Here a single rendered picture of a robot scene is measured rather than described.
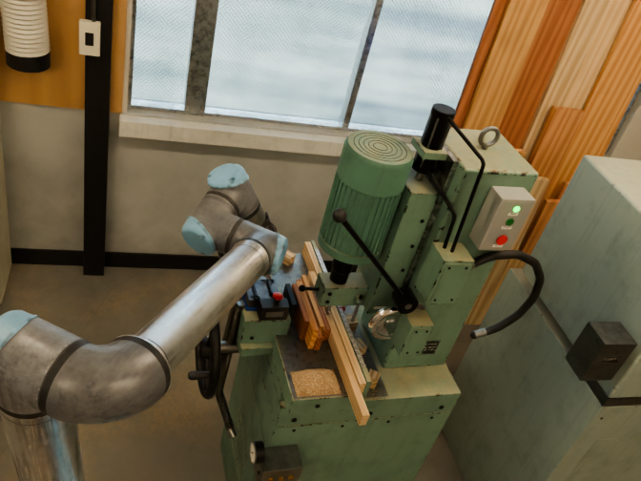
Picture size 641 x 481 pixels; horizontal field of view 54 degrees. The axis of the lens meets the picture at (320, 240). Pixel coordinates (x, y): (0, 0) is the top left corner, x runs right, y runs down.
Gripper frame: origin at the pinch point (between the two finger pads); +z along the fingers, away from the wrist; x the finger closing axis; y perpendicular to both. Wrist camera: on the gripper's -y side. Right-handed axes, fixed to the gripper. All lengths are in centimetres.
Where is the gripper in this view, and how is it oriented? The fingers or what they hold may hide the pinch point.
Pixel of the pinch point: (266, 276)
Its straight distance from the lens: 173.7
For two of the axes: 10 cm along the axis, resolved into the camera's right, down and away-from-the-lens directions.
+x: -2.4, -6.5, 7.2
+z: 2.6, 6.7, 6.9
